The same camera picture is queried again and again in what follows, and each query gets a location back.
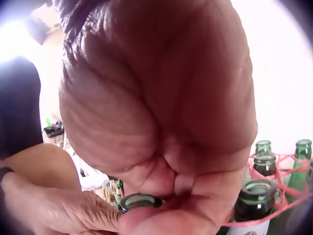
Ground person's right thumb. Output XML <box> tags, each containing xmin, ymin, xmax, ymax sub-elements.
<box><xmin>118</xmin><ymin>193</ymin><xmax>236</xmax><ymax>235</ymax></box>

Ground wire basket with dark contents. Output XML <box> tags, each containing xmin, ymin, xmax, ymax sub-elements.
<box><xmin>43</xmin><ymin>120</ymin><xmax>65</xmax><ymax>145</ymax></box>

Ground green glass bottle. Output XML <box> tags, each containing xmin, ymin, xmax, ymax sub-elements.
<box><xmin>255</xmin><ymin>140</ymin><xmax>272</xmax><ymax>155</ymax></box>
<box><xmin>118</xmin><ymin>193</ymin><xmax>163</xmax><ymax>214</ymax></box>
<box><xmin>289</xmin><ymin>139</ymin><xmax>313</xmax><ymax>188</ymax></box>
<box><xmin>252</xmin><ymin>153</ymin><xmax>278</xmax><ymax>177</ymax></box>

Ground person's right hand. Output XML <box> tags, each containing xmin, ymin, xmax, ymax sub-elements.
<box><xmin>54</xmin><ymin>0</ymin><xmax>258</xmax><ymax>235</ymax></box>

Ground green bottle with white label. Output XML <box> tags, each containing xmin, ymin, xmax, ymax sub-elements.
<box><xmin>226</xmin><ymin>179</ymin><xmax>278</xmax><ymax>235</ymax></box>

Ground person's left fingers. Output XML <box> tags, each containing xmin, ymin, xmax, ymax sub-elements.
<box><xmin>81</xmin><ymin>190</ymin><xmax>124</xmax><ymax>233</ymax></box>

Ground group of small labelled bottles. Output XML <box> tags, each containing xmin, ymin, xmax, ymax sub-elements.
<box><xmin>101</xmin><ymin>180</ymin><xmax>125</xmax><ymax>211</ymax></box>

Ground person's left hand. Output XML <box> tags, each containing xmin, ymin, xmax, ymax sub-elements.
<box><xmin>0</xmin><ymin>171</ymin><xmax>124</xmax><ymax>235</ymax></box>

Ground person's legs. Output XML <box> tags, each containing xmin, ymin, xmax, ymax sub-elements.
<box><xmin>0</xmin><ymin>56</ymin><xmax>82</xmax><ymax>194</ymax></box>

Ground white plastic bag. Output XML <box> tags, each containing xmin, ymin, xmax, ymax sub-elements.
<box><xmin>71</xmin><ymin>147</ymin><xmax>110</xmax><ymax>190</ymax></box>

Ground red plastic string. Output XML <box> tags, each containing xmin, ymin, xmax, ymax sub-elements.
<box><xmin>222</xmin><ymin>153</ymin><xmax>313</xmax><ymax>227</ymax></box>

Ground person's right fingers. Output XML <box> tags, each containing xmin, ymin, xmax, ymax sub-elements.
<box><xmin>108</xmin><ymin>157</ymin><xmax>196</xmax><ymax>199</ymax></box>

